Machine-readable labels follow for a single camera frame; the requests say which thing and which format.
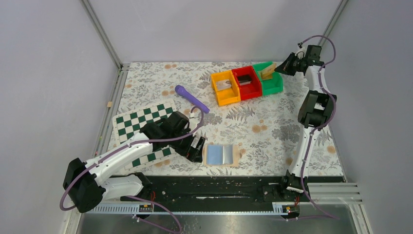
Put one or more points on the green white chessboard mat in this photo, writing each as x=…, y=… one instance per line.
x=129, y=123

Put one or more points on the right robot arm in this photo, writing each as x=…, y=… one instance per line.
x=314, y=114

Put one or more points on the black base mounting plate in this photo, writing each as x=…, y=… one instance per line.
x=214, y=193

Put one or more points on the red plastic bin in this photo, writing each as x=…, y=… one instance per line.
x=252, y=90

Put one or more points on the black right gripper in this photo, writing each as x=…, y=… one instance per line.
x=290, y=64

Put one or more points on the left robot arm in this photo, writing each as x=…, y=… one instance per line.
x=88, y=183

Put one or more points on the yellow plastic bin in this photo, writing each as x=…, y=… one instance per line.
x=228, y=96

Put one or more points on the silver card in yellow bin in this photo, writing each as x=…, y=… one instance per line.
x=223, y=84

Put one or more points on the black card in red bin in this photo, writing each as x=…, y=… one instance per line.
x=244, y=79

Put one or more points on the green plastic bin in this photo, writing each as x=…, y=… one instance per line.
x=269, y=86

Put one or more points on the purple toy microphone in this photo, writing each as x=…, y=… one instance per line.
x=180, y=90

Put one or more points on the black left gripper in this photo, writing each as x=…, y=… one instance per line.
x=195, y=147

